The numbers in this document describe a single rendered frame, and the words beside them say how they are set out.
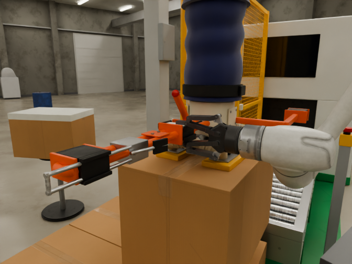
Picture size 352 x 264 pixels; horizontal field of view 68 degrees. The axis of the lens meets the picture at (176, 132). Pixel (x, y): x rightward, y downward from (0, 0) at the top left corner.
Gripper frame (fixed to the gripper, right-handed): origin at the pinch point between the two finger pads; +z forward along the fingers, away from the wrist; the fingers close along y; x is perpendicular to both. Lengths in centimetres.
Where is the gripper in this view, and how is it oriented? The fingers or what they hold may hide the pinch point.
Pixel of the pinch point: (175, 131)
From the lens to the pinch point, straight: 79.7
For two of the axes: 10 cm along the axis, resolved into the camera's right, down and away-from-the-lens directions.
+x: 5.1, -2.0, 8.4
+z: -8.6, -1.1, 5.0
